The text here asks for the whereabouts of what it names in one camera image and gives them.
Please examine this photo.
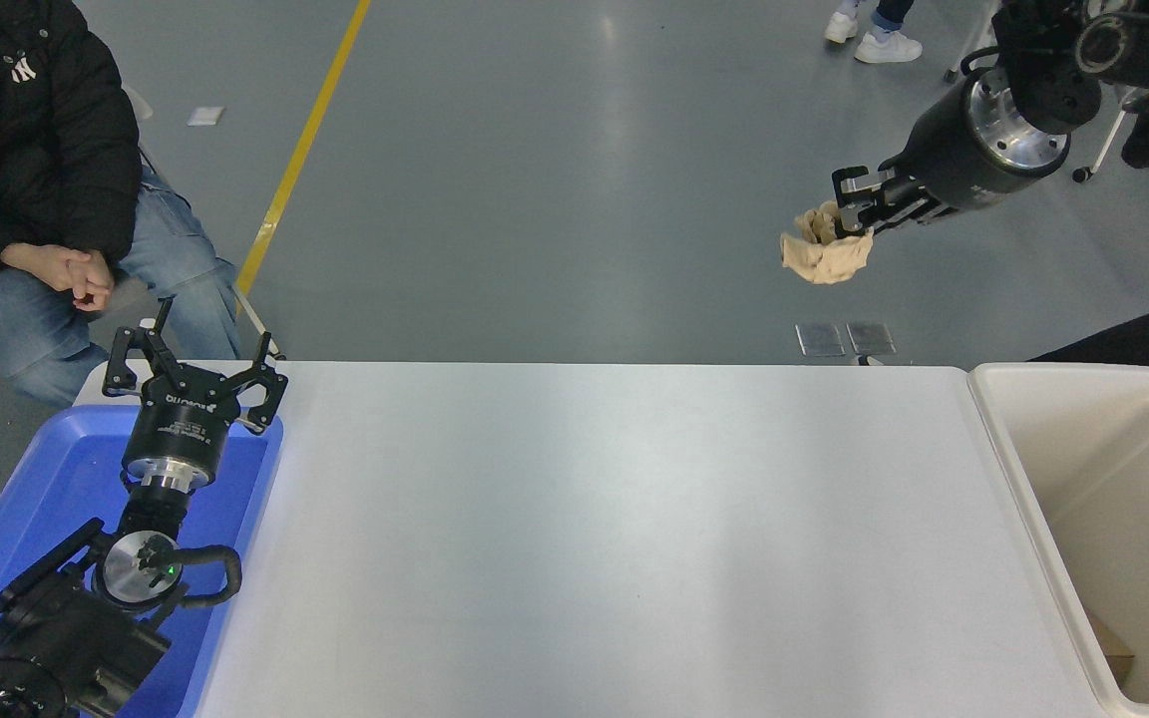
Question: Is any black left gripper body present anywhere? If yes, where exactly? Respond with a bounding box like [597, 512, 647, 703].
[124, 364, 241, 470]

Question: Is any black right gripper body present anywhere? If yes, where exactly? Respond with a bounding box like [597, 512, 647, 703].
[879, 78, 1066, 214]

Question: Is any tan paper ball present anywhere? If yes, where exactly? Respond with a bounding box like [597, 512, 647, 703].
[780, 201, 875, 286]

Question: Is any person's left hand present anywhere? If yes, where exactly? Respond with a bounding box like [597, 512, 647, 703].
[66, 251, 115, 314]

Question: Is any person's right hand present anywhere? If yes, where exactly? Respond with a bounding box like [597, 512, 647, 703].
[0, 244, 79, 296]

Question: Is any silver floor plate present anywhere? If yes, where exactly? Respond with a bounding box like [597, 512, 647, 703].
[845, 320, 898, 357]
[795, 321, 848, 358]

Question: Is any person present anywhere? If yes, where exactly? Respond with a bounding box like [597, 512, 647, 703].
[823, 0, 925, 66]
[0, 0, 241, 410]

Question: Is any blue plastic tray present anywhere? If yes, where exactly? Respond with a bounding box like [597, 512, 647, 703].
[0, 404, 284, 718]

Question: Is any large pale bin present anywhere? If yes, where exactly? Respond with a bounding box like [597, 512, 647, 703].
[966, 362, 1149, 718]

